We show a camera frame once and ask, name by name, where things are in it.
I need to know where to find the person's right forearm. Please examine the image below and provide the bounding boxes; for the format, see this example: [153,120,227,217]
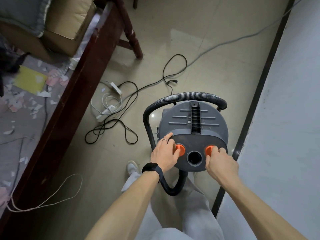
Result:
[220,182,308,240]

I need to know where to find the thin white wire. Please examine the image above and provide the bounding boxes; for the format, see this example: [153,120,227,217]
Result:
[6,173,84,214]

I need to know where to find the brown cardboard box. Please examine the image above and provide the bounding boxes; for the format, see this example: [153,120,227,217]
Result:
[41,0,97,58]

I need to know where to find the black cloth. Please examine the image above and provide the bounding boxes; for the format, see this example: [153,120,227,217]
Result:
[0,43,31,98]

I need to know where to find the grey vacuum cleaner orange knobs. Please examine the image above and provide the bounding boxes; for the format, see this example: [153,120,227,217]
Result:
[155,100,229,173]

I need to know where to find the yellow card sheet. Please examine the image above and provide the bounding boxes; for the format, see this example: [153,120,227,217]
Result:
[13,65,48,94]

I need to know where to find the grey cushion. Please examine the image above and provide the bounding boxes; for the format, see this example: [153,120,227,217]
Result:
[0,0,52,38]

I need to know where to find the scattered white paper scraps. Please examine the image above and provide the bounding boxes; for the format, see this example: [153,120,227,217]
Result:
[0,60,66,188]

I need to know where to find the white shoe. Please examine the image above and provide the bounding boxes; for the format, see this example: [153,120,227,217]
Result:
[126,160,139,176]

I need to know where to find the black baseboard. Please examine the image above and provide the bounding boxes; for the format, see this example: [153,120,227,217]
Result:
[211,0,297,219]

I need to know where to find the long white power strip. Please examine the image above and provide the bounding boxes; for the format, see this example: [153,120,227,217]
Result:
[96,105,118,123]

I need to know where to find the black vacuum hose with nozzle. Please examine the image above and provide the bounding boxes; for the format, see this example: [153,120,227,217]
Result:
[142,91,228,197]

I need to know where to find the grey cable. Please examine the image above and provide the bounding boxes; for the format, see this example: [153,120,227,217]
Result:
[187,0,307,68]

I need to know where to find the person's left forearm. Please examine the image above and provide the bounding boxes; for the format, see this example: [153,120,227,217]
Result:
[85,172,161,240]

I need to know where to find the dark red wooden bed frame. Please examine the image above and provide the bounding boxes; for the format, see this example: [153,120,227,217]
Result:
[0,0,144,240]

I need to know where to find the black power cord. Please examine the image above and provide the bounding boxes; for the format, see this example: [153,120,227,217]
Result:
[84,54,188,145]

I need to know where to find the person's right hand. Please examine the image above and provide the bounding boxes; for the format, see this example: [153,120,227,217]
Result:
[205,146,240,189]

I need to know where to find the light grey trousers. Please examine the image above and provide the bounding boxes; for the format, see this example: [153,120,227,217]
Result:
[121,171,226,240]

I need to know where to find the white crumpled tissue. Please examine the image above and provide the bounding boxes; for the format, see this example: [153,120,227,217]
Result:
[68,57,81,71]

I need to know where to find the white power strip cable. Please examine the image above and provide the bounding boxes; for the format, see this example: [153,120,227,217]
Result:
[90,81,124,121]

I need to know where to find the person's left hand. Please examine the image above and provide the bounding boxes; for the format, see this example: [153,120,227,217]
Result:
[150,132,181,174]

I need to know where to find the black smartwatch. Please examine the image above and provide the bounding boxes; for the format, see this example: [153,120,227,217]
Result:
[141,162,164,184]

